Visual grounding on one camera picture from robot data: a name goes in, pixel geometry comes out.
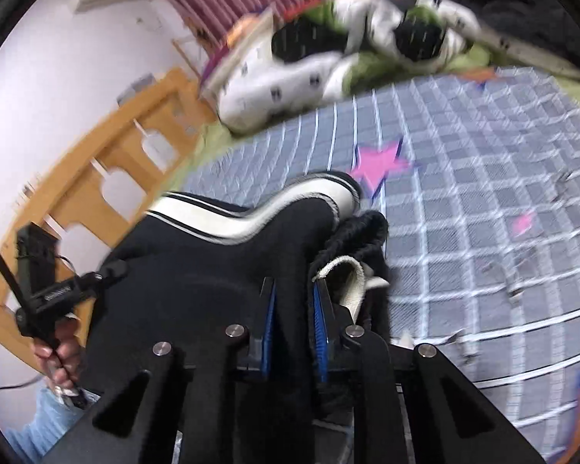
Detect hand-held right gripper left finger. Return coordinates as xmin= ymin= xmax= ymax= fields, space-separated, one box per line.
xmin=41 ymin=276 xmax=277 ymax=464

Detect black jacket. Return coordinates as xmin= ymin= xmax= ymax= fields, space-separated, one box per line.
xmin=449 ymin=0 xmax=576 ymax=39

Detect purple orange pillow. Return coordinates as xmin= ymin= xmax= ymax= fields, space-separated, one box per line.
xmin=198 ymin=7 xmax=278 ymax=92

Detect wooden rack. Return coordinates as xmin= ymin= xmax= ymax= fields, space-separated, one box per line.
xmin=171 ymin=14 xmax=223 ymax=78

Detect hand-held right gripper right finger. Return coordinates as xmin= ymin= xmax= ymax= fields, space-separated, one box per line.
xmin=313 ymin=280 xmax=547 ymax=464

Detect person's left hand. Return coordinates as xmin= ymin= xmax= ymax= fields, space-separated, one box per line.
xmin=31 ymin=316 xmax=85 ymax=399

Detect person's blue jeans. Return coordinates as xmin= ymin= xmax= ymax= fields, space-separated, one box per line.
xmin=2 ymin=387 xmax=102 ymax=464

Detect black cable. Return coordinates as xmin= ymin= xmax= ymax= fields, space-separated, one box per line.
xmin=0 ymin=227 xmax=88 ymax=409

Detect black pants with white stripe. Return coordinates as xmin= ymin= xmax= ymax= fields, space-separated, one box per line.
xmin=75 ymin=170 xmax=392 ymax=464

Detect grey checkered star bedsheet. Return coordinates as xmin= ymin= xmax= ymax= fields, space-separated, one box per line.
xmin=184 ymin=65 xmax=580 ymax=464

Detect white black green floral quilt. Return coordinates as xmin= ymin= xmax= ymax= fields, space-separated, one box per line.
xmin=217 ymin=0 xmax=580 ymax=133

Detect grey box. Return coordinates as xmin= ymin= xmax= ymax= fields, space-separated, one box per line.
xmin=117 ymin=72 xmax=154 ymax=104

